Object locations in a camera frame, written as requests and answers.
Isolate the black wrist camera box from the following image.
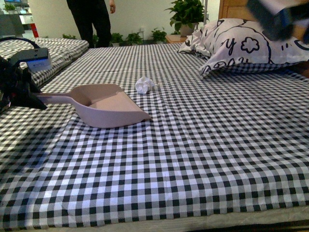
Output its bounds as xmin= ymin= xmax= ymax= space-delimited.
xmin=8 ymin=48 xmax=52 ymax=72

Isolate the person in black trousers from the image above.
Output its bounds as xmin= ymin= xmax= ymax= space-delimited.
xmin=67 ymin=0 xmax=112 ymax=48

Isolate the black cable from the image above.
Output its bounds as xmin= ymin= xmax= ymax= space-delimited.
xmin=0 ymin=36 xmax=41 ymax=50

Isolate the potted green plant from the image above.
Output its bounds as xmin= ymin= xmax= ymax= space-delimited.
xmin=165 ymin=0 xmax=205 ymax=37

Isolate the wooden headboard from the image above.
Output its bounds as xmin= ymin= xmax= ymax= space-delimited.
xmin=218 ymin=0 xmax=256 ymax=21

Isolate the crumpled white tissue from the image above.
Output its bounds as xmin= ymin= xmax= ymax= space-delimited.
xmin=135 ymin=76 xmax=155 ymax=94

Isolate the white pillow with black drawings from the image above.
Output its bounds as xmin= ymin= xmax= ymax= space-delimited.
xmin=178 ymin=18 xmax=309 ymax=77

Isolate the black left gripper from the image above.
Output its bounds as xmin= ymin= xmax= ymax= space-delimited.
xmin=0 ymin=57 xmax=47 ymax=113

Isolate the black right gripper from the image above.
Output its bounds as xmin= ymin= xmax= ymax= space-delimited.
xmin=246 ymin=0 xmax=309 ymax=41

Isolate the pink plastic dustpan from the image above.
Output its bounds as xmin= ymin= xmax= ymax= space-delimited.
xmin=35 ymin=84 xmax=151 ymax=129

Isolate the black white checkered bed sheet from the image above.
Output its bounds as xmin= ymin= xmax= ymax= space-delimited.
xmin=0 ymin=44 xmax=309 ymax=232

